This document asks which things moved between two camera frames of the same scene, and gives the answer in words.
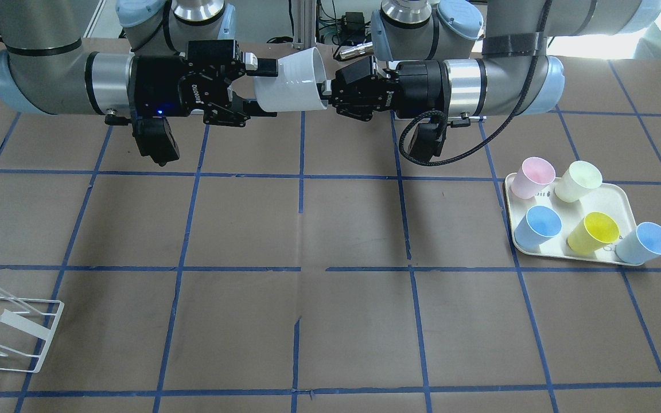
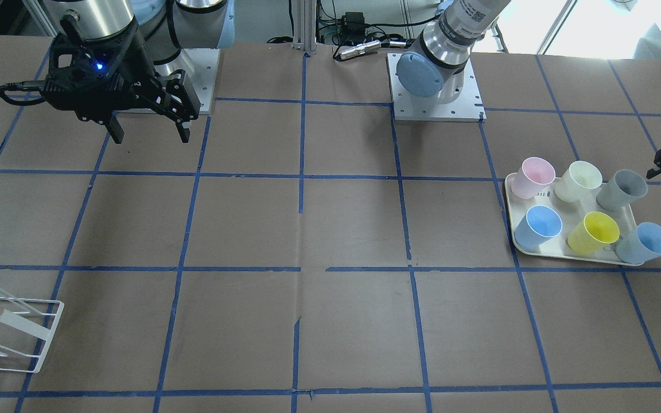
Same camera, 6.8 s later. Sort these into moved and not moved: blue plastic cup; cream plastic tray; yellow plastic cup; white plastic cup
Moved: white plastic cup
Not moved: yellow plastic cup; blue plastic cup; cream plastic tray
